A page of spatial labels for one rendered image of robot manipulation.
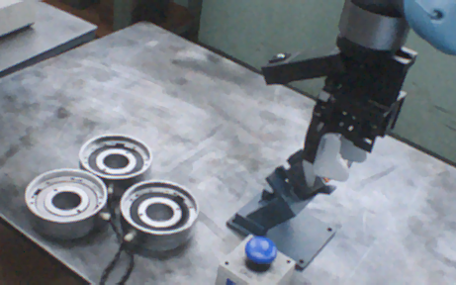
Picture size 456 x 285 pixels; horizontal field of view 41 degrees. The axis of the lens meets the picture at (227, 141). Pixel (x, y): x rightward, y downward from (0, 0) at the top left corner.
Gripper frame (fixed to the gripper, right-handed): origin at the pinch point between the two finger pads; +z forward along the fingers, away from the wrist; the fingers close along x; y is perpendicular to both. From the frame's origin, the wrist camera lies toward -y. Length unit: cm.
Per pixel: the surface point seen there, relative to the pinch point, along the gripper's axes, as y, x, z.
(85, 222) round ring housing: -20.6, -20.4, 8.8
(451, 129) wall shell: -4, 149, 69
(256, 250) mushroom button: 0.4, -13.0, 4.7
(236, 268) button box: -0.9, -14.5, 7.6
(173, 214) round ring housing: -13.9, -10.5, 9.8
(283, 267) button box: 3.3, -10.4, 7.6
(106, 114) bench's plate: -39.3, 2.7, 12.1
